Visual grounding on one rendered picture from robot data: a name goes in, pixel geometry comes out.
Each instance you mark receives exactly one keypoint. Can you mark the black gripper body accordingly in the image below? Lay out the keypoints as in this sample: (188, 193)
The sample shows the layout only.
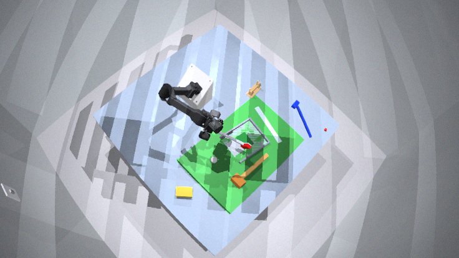
(203, 134)

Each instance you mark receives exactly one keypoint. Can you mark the white flat bar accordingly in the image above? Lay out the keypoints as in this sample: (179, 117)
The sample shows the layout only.
(271, 129)

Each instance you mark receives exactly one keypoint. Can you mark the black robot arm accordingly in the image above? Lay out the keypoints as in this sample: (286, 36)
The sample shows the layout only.
(197, 116)

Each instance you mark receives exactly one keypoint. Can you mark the yellow rectangular block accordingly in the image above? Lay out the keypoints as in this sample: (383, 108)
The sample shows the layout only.
(184, 192)

